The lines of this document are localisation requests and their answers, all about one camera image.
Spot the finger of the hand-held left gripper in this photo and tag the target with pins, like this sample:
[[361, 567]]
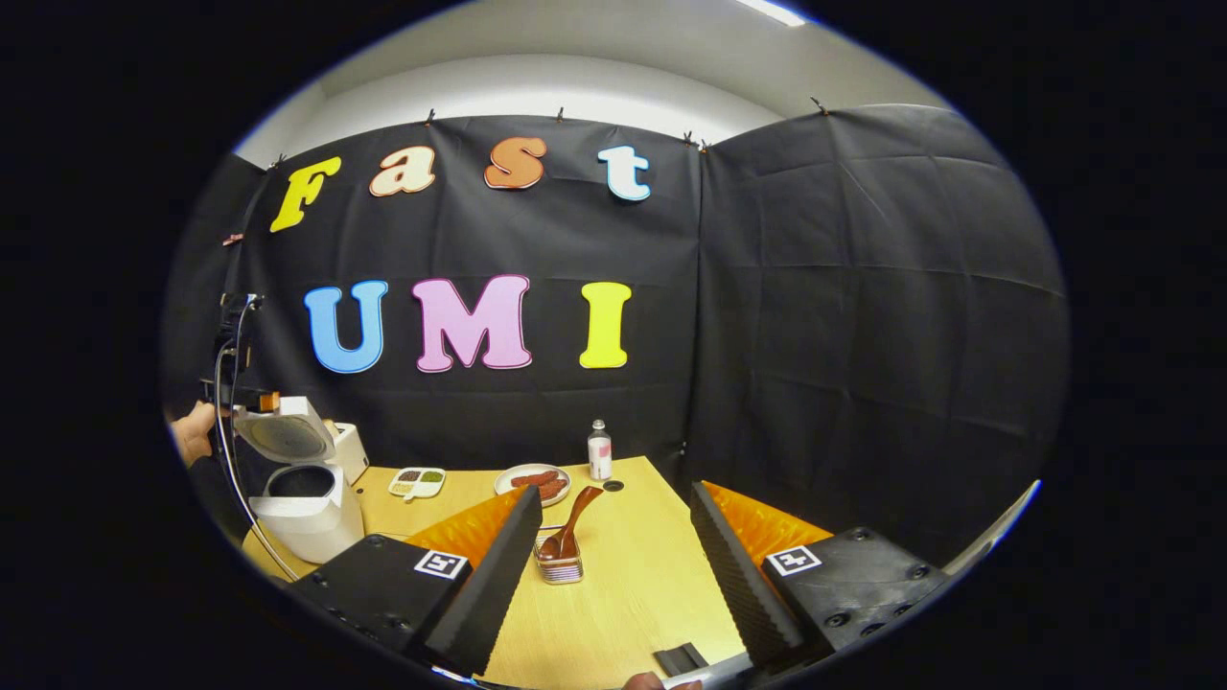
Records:
[[268, 402]]

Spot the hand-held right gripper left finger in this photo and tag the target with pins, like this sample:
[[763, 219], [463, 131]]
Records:
[[498, 585]]

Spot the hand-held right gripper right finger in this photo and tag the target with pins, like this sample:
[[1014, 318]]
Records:
[[733, 585]]

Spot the brown wooden spoon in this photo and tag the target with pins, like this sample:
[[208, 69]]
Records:
[[575, 517]]

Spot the white rice cooker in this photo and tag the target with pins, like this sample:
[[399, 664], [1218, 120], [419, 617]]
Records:
[[307, 522]]

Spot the small black block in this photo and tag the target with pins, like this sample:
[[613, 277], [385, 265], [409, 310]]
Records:
[[681, 659]]

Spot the round white plate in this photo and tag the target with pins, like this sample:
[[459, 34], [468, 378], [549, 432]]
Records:
[[508, 491]]

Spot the white toaster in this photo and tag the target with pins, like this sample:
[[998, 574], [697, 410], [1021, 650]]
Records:
[[353, 452]]

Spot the red meat piece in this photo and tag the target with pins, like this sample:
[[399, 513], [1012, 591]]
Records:
[[553, 490], [534, 477]]

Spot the divided white bean dish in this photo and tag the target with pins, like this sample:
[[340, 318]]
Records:
[[417, 482]]

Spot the small clear bottle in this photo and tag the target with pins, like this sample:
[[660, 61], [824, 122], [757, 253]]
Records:
[[600, 455]]

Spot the black backdrop cloth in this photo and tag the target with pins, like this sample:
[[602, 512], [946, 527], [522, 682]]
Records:
[[863, 335]]

